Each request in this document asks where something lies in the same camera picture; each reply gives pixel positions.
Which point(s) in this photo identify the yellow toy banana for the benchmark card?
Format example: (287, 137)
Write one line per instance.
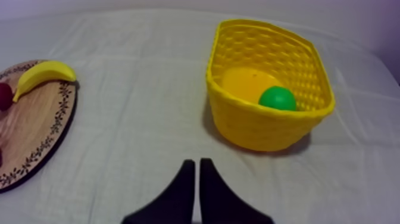
(42, 75)

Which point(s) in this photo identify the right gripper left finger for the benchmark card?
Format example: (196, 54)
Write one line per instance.
(175, 200)

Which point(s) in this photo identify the green toy pear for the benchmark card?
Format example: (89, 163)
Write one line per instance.
(277, 98)

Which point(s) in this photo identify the yellow plastic basket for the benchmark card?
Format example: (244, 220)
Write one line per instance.
(268, 84)

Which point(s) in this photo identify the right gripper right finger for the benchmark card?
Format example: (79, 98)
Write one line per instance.
(218, 200)

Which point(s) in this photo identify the round wooden board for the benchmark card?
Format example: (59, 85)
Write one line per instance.
(34, 119)

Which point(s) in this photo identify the small red fruit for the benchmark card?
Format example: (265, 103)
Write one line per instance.
(4, 96)

